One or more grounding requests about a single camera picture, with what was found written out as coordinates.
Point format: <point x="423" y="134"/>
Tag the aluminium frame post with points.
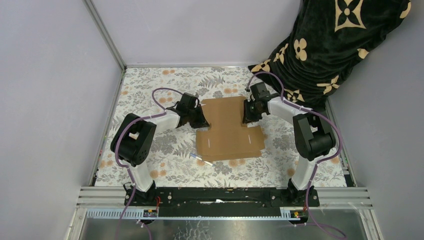
<point x="97" y="19"/>

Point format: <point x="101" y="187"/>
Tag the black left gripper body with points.
<point x="195" y="118"/>

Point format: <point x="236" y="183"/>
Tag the brown cardboard box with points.
<point x="227" y="138"/>

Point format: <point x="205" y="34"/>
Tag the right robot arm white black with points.
<point x="314" y="137"/>

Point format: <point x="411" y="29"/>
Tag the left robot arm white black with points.
<point x="133" y="140"/>

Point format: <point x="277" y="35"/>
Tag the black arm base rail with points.
<point x="189" y="201"/>

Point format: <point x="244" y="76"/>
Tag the black beige flower blanket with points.
<point x="328" y="39"/>

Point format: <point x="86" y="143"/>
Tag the grey slotted cable duct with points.
<point x="151" y="215"/>

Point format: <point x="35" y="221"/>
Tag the white blue pen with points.
<point x="192" y="155"/>

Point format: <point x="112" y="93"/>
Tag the floral patterned table mat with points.
<point x="147" y="91"/>

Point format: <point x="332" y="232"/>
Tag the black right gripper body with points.
<point x="251" y="113"/>

